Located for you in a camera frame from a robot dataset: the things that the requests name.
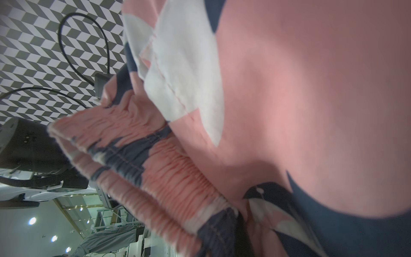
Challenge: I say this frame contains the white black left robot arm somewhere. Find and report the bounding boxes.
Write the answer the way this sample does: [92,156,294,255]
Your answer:
[1,118,96,209]

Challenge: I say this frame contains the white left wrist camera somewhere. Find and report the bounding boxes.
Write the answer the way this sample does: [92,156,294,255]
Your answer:
[94,72,112,99]

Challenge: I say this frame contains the person in grey shirt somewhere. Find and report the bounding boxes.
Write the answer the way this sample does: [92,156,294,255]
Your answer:
[62,224,144,257]

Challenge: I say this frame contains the black left camera cable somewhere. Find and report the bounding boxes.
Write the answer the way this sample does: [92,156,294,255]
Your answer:
[0,12,111,110]

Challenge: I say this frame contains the pink shark print shorts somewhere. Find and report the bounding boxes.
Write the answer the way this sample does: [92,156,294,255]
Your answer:
[48,1,411,257]

